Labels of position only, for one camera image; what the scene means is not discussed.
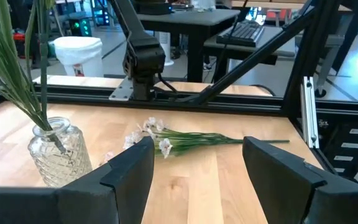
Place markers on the grey desk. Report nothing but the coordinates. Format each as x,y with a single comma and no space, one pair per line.
322,40

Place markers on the silver aluminium rail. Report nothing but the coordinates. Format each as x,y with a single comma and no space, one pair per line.
309,112

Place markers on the black panel silver labels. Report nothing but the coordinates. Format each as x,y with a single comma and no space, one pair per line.
328,146

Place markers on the white bucket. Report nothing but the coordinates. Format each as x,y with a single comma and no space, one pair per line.
79,53

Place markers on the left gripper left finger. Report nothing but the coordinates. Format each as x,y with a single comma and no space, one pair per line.
73,205

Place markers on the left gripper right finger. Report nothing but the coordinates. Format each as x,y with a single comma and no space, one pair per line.
291,193

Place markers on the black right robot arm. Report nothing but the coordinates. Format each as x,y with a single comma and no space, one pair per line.
143,59

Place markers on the black keyboard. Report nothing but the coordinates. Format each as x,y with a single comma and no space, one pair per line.
241,32

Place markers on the dark desk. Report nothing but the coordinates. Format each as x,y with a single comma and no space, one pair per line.
194,18

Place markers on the black vertical pole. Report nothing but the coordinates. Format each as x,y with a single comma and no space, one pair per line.
244,107

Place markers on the clear glass vase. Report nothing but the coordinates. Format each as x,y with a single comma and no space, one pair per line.
57,161

